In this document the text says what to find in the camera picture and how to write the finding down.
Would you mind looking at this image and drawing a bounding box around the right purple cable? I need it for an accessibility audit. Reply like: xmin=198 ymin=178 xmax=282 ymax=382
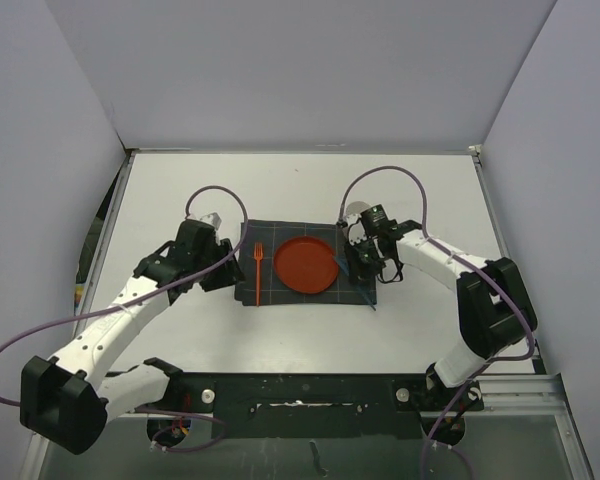
xmin=337 ymin=167 xmax=537 ymax=480

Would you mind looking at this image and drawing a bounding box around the blue plastic knife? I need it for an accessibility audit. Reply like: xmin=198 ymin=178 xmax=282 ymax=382
xmin=333 ymin=256 xmax=376 ymax=311

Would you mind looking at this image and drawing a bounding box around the dark checked cloth placemat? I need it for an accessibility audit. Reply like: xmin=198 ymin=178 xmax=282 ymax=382
xmin=234 ymin=219 xmax=377 ymax=307

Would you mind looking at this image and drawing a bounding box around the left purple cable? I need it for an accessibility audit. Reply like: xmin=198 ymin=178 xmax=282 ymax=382
xmin=0 ymin=185 xmax=251 ymax=454

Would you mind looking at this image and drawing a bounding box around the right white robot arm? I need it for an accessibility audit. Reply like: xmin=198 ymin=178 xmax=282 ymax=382
xmin=338 ymin=214 xmax=538 ymax=409

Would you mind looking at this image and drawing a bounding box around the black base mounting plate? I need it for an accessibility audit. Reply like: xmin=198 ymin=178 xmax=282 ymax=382
xmin=124 ymin=372 xmax=484 ymax=449

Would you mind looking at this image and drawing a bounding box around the purple cable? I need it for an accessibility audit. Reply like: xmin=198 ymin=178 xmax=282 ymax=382
xmin=337 ymin=167 xmax=537 ymax=480
xmin=0 ymin=185 xmax=251 ymax=454

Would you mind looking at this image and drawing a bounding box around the orange round plate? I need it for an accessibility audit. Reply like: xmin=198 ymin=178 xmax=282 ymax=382
xmin=273 ymin=236 xmax=339 ymax=295

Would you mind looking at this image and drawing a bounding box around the orange plastic fork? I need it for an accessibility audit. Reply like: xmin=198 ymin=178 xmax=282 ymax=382
xmin=253 ymin=242 xmax=264 ymax=307

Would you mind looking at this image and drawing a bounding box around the pink white mug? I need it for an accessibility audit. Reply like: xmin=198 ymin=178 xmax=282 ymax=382
xmin=344 ymin=201 xmax=370 ymax=216

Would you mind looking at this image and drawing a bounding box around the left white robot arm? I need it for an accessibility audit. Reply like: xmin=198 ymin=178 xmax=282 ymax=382
xmin=20 ymin=213 xmax=243 ymax=454

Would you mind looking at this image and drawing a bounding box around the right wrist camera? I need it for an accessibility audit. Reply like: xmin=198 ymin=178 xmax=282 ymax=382
xmin=336 ymin=213 xmax=367 ymax=246

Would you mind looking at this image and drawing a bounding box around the aluminium frame rail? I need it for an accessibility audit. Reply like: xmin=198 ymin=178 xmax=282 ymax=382
xmin=34 ymin=372 xmax=566 ymax=416

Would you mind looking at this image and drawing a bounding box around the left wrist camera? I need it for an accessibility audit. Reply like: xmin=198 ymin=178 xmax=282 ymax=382
xmin=198 ymin=212 xmax=222 ymax=230

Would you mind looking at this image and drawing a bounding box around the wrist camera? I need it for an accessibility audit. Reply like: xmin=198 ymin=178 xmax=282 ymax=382
xmin=198 ymin=212 xmax=222 ymax=230
xmin=336 ymin=213 xmax=367 ymax=246

